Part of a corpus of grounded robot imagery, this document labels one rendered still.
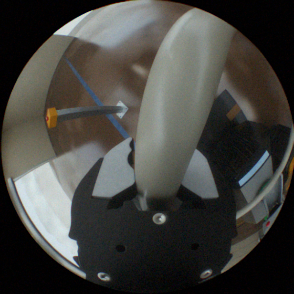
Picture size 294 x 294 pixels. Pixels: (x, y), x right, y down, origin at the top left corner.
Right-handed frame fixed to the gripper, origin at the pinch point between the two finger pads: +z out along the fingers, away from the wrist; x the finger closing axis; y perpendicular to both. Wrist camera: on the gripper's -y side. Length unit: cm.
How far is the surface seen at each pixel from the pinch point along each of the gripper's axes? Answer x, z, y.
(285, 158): 44.6, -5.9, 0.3
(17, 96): -599, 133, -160
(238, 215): 27.8, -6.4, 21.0
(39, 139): -546, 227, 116
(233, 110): 98, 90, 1
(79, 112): -66, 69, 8
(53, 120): -75, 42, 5
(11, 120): -702, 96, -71
